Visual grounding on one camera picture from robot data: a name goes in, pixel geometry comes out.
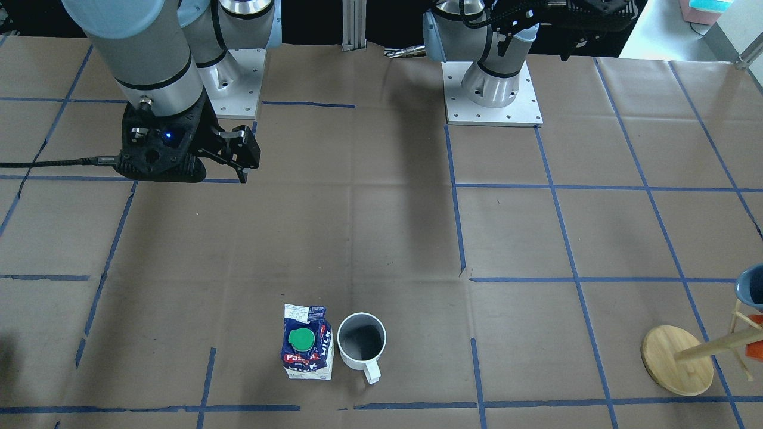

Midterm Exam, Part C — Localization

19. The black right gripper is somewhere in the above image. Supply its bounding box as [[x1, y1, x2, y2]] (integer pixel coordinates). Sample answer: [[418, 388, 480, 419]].
[[113, 92, 261, 183]]

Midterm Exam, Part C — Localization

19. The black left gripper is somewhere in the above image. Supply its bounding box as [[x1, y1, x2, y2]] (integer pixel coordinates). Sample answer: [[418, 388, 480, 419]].
[[487, 1, 640, 61]]

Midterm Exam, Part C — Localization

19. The blue white milk carton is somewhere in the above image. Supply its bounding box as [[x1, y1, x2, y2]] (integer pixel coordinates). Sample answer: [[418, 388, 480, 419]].
[[279, 304, 334, 381]]

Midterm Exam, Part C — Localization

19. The white mug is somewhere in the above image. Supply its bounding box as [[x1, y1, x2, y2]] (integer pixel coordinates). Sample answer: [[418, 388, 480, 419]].
[[336, 312, 387, 386]]

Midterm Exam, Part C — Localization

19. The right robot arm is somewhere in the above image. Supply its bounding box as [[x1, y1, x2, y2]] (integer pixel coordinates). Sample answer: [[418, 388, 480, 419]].
[[63, 1, 283, 183]]

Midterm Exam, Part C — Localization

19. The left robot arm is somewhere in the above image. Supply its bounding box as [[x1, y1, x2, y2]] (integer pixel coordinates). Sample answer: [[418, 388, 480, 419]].
[[423, 1, 641, 108]]

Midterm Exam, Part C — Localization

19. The wooden mug tree stand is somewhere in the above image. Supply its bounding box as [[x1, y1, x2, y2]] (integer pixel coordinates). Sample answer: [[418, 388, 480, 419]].
[[640, 300, 761, 397]]

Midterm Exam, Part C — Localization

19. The orange mug on stand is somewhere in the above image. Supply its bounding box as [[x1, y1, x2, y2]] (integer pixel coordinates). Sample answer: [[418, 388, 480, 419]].
[[746, 314, 763, 362]]

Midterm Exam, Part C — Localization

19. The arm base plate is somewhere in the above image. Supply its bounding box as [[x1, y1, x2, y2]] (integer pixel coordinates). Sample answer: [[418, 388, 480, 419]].
[[442, 61, 543, 127], [198, 49, 267, 120]]

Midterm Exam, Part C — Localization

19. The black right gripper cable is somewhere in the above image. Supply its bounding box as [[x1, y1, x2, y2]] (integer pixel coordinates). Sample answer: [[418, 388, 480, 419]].
[[0, 155, 123, 169]]

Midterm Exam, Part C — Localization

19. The aluminium frame post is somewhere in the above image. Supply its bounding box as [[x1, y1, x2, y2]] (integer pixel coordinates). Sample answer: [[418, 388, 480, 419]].
[[341, 0, 367, 52]]

